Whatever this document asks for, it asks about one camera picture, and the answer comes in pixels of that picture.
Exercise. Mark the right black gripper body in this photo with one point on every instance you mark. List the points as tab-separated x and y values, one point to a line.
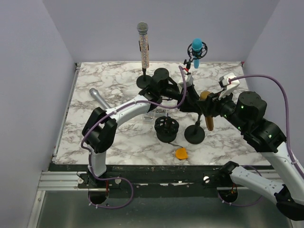
225	107

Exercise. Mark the glitter microphone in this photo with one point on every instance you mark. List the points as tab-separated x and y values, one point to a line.
142	29

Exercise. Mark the shock mount round base stand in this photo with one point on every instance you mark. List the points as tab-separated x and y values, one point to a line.
166	129

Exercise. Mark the orange tape measure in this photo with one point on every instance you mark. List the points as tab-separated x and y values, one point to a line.
181	154

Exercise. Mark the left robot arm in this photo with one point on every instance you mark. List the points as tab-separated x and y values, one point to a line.
100	129

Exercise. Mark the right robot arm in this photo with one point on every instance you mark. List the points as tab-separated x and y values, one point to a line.
267	139

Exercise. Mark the blue microphone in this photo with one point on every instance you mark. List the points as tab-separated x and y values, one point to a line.
196	51

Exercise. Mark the clear screw organizer box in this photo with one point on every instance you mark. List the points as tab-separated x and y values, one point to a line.
151	116

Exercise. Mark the round base stand, glitter mic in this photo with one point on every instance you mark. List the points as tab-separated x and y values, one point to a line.
143	80

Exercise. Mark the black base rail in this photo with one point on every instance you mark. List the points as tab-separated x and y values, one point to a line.
148	181

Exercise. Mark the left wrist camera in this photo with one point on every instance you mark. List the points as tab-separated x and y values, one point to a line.
188	80

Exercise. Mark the black tripod shock mount stand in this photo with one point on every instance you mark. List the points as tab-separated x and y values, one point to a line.
188	62

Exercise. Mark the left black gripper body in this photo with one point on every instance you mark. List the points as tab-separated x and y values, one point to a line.
183	106

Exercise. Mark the silver microphone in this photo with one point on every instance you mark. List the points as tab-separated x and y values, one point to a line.
96	96

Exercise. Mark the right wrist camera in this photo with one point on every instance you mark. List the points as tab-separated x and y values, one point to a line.
227	85

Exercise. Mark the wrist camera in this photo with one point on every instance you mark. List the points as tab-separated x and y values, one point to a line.
227	85
188	80

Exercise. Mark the gold microphone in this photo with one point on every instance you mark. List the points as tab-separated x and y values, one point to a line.
208	119

